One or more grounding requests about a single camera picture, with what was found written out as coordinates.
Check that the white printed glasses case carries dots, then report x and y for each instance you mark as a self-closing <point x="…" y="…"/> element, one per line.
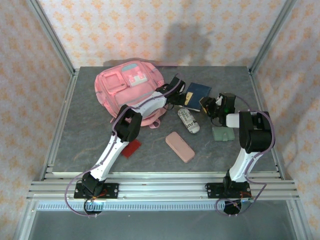
<point x="188" y="121"/>

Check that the green wallet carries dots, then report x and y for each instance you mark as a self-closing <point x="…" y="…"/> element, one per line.
<point x="222" y="135"/>

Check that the dark blue book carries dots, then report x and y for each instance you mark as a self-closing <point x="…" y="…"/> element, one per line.
<point x="198" y="91"/>

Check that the aluminium side rail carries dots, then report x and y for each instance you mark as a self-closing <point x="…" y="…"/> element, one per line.
<point x="59" y="125"/>
<point x="260" y="100"/>

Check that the aluminium frame leg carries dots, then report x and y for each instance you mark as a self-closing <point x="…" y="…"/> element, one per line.
<point x="297" y="222"/>
<point x="23" y="222"/>

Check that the small circuit board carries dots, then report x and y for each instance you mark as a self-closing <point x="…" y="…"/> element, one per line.
<point x="246" y="202"/>

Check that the red wallet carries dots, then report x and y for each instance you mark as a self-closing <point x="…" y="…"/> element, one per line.
<point x="132" y="148"/>

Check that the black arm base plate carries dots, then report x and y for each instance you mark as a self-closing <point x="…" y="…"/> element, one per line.
<point x="112" y="191"/>
<point x="212" y="190"/>

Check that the pink backpack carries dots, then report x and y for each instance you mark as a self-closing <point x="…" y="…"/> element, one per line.
<point x="112" y="95"/>

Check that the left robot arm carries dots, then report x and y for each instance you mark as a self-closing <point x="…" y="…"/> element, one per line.
<point x="110" y="157"/>

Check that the grey lower panel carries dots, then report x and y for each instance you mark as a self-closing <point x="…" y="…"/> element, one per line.
<point x="160" y="226"/>

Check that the pink pencil case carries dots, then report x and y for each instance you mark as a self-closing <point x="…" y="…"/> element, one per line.
<point x="180" y="147"/>

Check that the aluminium frame post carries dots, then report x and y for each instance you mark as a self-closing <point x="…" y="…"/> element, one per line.
<point x="52" y="35"/>
<point x="273" y="35"/>

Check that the aluminium front rail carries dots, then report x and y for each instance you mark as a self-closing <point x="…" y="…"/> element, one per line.
<point x="162" y="187"/>

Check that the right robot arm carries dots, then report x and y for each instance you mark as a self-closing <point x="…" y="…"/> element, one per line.
<point x="255" y="130"/>

